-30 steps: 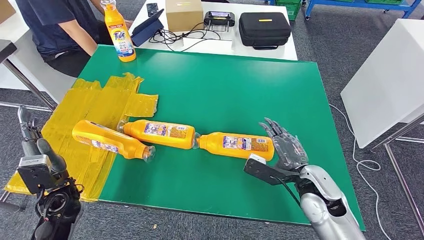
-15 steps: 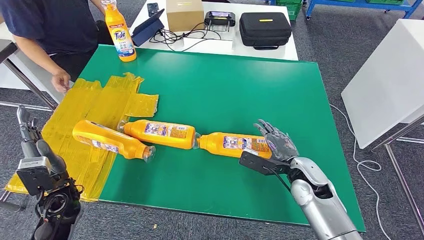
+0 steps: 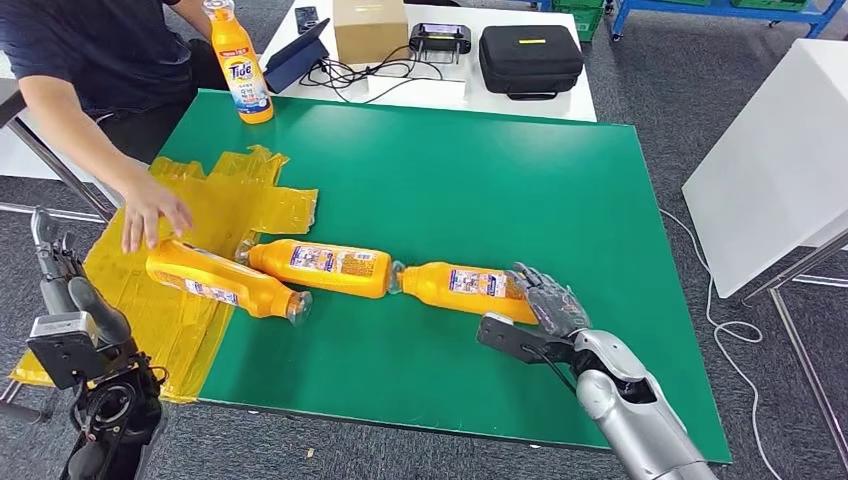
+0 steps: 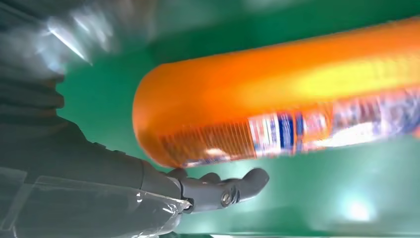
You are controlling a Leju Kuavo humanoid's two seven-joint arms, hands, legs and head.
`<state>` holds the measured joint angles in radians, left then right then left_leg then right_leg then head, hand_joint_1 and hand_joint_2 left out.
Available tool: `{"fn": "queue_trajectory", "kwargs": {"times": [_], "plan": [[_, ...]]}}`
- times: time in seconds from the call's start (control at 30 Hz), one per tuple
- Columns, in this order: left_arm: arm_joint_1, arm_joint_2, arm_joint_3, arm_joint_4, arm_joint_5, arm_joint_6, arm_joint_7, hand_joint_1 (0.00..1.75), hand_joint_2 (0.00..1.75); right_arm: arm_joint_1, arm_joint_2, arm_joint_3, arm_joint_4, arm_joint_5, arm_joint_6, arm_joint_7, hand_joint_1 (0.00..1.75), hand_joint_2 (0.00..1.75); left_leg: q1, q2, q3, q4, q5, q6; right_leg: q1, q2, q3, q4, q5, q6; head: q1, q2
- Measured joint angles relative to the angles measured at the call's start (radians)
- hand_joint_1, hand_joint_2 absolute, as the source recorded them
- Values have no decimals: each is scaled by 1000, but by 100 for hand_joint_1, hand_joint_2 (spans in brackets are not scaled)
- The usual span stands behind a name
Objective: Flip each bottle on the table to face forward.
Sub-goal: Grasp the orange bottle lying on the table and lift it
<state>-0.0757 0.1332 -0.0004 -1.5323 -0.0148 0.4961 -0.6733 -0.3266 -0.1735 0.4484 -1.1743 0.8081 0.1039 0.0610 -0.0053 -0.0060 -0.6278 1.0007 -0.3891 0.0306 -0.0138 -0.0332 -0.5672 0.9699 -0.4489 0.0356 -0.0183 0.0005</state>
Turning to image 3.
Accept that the person's right hand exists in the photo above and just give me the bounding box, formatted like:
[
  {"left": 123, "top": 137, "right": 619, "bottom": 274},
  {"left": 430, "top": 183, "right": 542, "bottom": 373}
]
[{"left": 121, "top": 175, "right": 195, "bottom": 255}]

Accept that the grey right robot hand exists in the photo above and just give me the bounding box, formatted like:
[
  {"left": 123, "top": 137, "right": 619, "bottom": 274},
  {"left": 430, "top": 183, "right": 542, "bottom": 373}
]
[{"left": 506, "top": 261, "right": 592, "bottom": 339}]

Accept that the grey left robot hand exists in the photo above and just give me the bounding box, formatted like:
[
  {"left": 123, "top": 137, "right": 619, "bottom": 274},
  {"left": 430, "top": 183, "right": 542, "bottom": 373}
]
[{"left": 29, "top": 206, "right": 134, "bottom": 346}]

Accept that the orange detergent bottle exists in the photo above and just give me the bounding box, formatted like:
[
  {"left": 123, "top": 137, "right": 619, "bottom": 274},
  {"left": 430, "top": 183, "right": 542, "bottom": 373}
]
[
  {"left": 145, "top": 238, "right": 314, "bottom": 327},
  {"left": 388, "top": 260, "right": 541, "bottom": 326},
  {"left": 201, "top": 0, "right": 275, "bottom": 126},
  {"left": 235, "top": 238, "right": 401, "bottom": 301}
]

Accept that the yellow taped cardboard sheet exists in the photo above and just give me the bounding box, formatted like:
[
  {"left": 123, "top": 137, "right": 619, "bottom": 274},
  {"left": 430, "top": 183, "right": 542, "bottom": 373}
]
[{"left": 9, "top": 144, "right": 321, "bottom": 405}]

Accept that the white side table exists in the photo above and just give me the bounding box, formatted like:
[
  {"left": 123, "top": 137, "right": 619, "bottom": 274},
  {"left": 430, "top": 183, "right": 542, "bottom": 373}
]
[{"left": 0, "top": 52, "right": 124, "bottom": 207}]

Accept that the person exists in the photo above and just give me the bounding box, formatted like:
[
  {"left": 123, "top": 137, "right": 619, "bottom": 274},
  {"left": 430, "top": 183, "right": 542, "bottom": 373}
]
[{"left": 0, "top": 0, "right": 230, "bottom": 255}]

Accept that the white desk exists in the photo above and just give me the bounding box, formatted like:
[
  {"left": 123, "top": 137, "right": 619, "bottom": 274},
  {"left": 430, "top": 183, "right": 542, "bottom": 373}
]
[{"left": 256, "top": 0, "right": 599, "bottom": 124}]

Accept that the tablet in blue case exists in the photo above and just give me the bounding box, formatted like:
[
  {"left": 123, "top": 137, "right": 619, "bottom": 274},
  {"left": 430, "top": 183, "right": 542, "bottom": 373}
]
[{"left": 262, "top": 17, "right": 331, "bottom": 95}]

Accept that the black carrying case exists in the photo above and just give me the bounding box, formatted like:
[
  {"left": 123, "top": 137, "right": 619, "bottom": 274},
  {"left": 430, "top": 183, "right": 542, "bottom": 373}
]
[{"left": 478, "top": 25, "right": 586, "bottom": 101}]

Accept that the flat white box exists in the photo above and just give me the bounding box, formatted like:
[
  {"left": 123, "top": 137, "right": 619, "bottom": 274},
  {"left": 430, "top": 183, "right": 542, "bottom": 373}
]
[{"left": 366, "top": 74, "right": 468, "bottom": 111}]

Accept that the white table with metal legs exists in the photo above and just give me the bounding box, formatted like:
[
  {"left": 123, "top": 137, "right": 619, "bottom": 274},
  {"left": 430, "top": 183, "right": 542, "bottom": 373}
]
[{"left": 682, "top": 38, "right": 848, "bottom": 465}]

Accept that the brown cardboard box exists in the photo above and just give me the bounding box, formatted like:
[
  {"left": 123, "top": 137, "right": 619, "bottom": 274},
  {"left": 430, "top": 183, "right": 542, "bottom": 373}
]
[{"left": 332, "top": 0, "right": 410, "bottom": 65}]

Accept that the black controller with screen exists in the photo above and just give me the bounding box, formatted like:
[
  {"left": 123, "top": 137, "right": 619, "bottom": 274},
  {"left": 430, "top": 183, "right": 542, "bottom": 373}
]
[{"left": 408, "top": 22, "right": 473, "bottom": 66}]

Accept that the blue metal rack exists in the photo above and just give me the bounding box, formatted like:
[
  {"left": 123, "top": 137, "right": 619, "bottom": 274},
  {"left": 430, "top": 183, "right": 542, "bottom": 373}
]
[{"left": 609, "top": 0, "right": 844, "bottom": 40}]

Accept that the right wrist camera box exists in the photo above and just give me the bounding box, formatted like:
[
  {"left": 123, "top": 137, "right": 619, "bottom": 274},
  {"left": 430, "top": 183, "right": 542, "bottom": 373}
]
[{"left": 475, "top": 312, "right": 578, "bottom": 366}]

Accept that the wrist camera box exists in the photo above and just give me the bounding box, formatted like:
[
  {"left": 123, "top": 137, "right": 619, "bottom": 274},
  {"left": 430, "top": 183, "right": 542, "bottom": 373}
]
[
  {"left": 475, "top": 312, "right": 578, "bottom": 366},
  {"left": 26, "top": 311, "right": 137, "bottom": 392}
]

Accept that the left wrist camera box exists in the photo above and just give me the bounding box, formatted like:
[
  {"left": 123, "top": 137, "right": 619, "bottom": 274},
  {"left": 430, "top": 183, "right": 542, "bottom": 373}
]
[{"left": 26, "top": 311, "right": 137, "bottom": 392}]

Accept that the white floor cable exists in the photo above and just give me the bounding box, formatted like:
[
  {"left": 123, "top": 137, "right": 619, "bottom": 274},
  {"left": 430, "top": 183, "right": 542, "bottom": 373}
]
[{"left": 660, "top": 208, "right": 790, "bottom": 480}]

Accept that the black cable bundle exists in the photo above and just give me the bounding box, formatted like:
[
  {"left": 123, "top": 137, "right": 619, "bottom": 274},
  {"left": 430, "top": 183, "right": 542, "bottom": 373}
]
[{"left": 299, "top": 44, "right": 466, "bottom": 105}]

